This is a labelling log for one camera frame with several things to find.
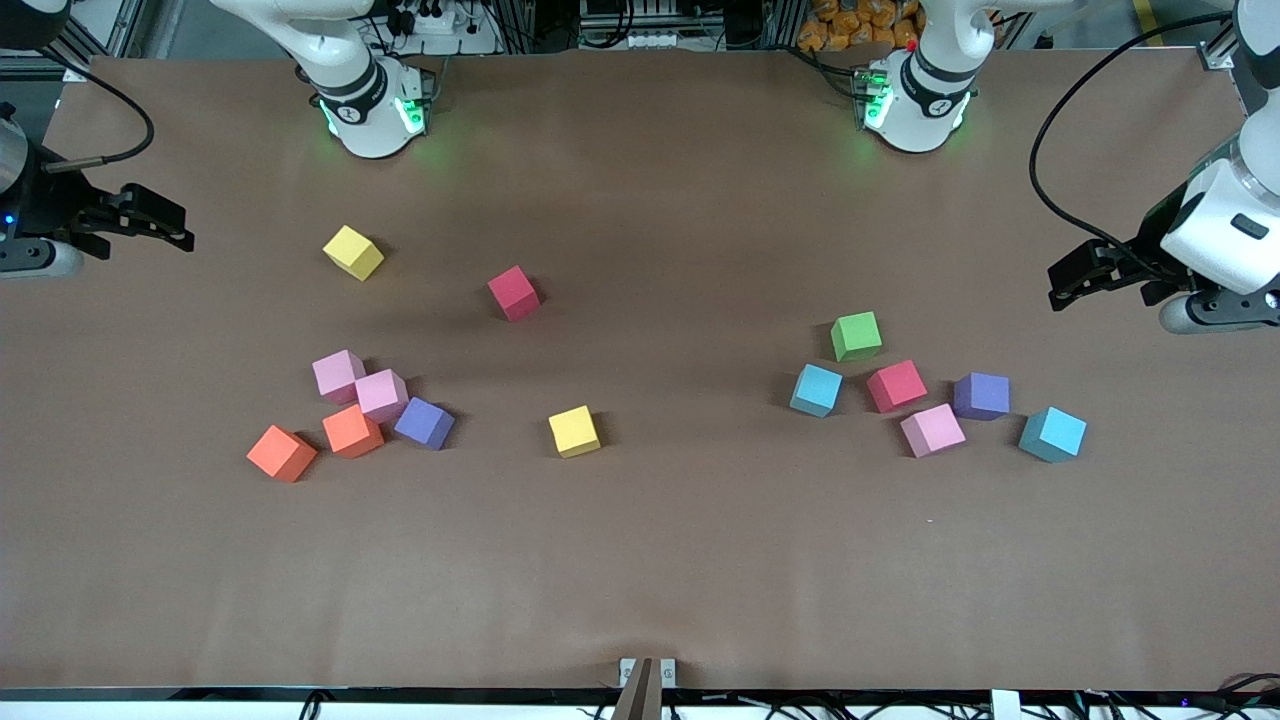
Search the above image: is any brown pointed pole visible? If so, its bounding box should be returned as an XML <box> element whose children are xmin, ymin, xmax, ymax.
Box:
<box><xmin>611</xmin><ymin>657</ymin><xmax>664</xmax><ymax>720</ymax></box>

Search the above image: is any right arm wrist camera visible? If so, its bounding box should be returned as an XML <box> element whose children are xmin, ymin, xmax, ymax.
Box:
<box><xmin>0</xmin><ymin>238</ymin><xmax>87</xmax><ymax>282</ymax></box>

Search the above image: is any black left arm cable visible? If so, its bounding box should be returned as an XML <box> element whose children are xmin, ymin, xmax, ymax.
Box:
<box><xmin>1028</xmin><ymin>12</ymin><xmax>1238</xmax><ymax>276</ymax></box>

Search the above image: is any green foam cube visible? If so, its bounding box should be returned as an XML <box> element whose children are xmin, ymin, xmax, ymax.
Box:
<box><xmin>830</xmin><ymin>311</ymin><xmax>884</xmax><ymax>363</ymax></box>

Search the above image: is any pink foam cube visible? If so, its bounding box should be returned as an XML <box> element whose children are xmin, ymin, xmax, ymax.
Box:
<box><xmin>355</xmin><ymin>368</ymin><xmax>411</xmax><ymax>426</ymax></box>
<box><xmin>311</xmin><ymin>349</ymin><xmax>368</xmax><ymax>406</ymax></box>
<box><xmin>899</xmin><ymin>403</ymin><xmax>968</xmax><ymax>459</ymax></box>

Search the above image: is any aluminium frame profile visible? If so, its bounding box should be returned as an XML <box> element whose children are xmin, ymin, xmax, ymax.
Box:
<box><xmin>1198</xmin><ymin>22</ymin><xmax>1239</xmax><ymax>73</ymax></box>

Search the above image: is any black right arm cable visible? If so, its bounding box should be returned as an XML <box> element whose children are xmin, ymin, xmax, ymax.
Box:
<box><xmin>40</xmin><ymin>50</ymin><xmax>157</xmax><ymax>174</ymax></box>

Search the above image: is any light blue foam cube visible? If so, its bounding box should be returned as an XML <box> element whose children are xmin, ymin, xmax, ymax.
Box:
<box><xmin>1018</xmin><ymin>406</ymin><xmax>1088</xmax><ymax>464</ymax></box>
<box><xmin>789</xmin><ymin>363</ymin><xmax>844</xmax><ymax>418</ymax></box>

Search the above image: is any red foam cube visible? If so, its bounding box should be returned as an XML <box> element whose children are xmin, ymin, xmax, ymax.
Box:
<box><xmin>487</xmin><ymin>265</ymin><xmax>543</xmax><ymax>323</ymax></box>
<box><xmin>866</xmin><ymin>359</ymin><xmax>929</xmax><ymax>415</ymax></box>

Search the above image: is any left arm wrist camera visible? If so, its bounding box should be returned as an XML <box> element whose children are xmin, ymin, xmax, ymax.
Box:
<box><xmin>1158</xmin><ymin>288</ymin><xmax>1280</xmax><ymax>337</ymax></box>

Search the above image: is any yellow foam cube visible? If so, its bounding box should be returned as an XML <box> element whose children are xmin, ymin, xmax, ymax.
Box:
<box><xmin>547</xmin><ymin>405</ymin><xmax>603</xmax><ymax>459</ymax></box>
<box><xmin>322</xmin><ymin>224</ymin><xmax>386</xmax><ymax>282</ymax></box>

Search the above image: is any orange foam cube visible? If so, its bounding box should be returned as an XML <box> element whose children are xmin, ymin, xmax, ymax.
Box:
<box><xmin>246</xmin><ymin>425</ymin><xmax>319</xmax><ymax>484</ymax></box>
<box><xmin>322</xmin><ymin>404</ymin><xmax>386</xmax><ymax>460</ymax></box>

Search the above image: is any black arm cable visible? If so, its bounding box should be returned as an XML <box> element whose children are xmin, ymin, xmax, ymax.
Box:
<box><xmin>1028</xmin><ymin>12</ymin><xmax>1238</xmax><ymax>276</ymax></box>
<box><xmin>40</xmin><ymin>50</ymin><xmax>157</xmax><ymax>174</ymax></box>

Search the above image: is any black cable bundle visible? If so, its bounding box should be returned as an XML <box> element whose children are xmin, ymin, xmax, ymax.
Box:
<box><xmin>1212</xmin><ymin>672</ymin><xmax>1280</xmax><ymax>714</ymax></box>

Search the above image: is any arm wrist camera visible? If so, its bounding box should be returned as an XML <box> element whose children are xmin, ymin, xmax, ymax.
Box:
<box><xmin>0</xmin><ymin>238</ymin><xmax>87</xmax><ymax>282</ymax></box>
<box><xmin>1158</xmin><ymin>288</ymin><xmax>1280</xmax><ymax>337</ymax></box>

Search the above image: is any grey equipment box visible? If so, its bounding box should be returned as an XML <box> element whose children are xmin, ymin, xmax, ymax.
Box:
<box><xmin>580</xmin><ymin>0</ymin><xmax>723</xmax><ymax>51</ymax></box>

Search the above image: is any brown paper table cover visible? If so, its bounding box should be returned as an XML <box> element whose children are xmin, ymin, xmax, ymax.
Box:
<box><xmin>0</xmin><ymin>48</ymin><xmax>1280</xmax><ymax>693</ymax></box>

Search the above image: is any pile of orange objects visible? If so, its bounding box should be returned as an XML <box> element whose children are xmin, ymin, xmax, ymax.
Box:
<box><xmin>797</xmin><ymin>0</ymin><xmax>921</xmax><ymax>53</ymax></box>

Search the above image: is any purple foam cube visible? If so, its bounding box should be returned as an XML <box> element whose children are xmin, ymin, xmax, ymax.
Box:
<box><xmin>393</xmin><ymin>397</ymin><xmax>457</xmax><ymax>452</ymax></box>
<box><xmin>952</xmin><ymin>372</ymin><xmax>1011</xmax><ymax>422</ymax></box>

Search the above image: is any black table edge rail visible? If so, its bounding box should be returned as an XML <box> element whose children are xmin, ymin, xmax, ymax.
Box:
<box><xmin>0</xmin><ymin>686</ymin><xmax>1280</xmax><ymax>702</ymax></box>

